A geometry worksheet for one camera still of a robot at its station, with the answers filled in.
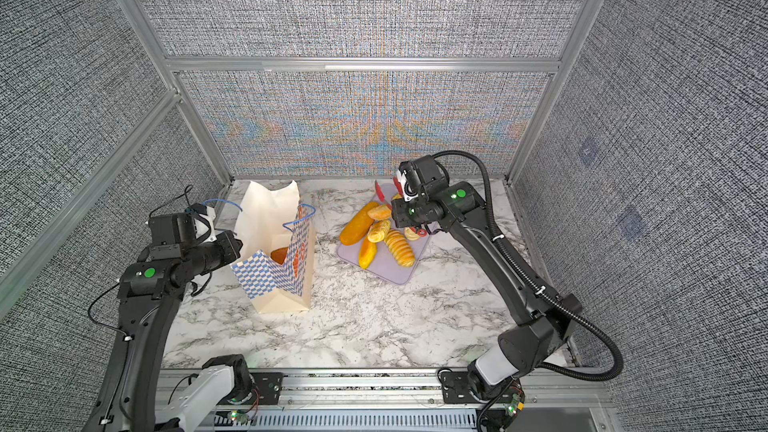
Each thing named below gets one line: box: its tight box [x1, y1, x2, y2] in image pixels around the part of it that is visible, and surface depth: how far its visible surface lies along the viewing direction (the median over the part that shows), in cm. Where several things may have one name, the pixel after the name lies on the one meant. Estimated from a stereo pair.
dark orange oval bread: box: [270, 247, 288, 265], surface depth 69 cm
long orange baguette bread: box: [339, 201, 379, 246], surface depth 102 cm
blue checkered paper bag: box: [232, 180, 316, 314], surface depth 81 cm
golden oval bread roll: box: [367, 205, 392, 221], surface depth 102 cm
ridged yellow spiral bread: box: [384, 229, 416, 268], surface depth 97 cm
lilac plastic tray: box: [336, 183, 432, 285], surface depth 98 cm
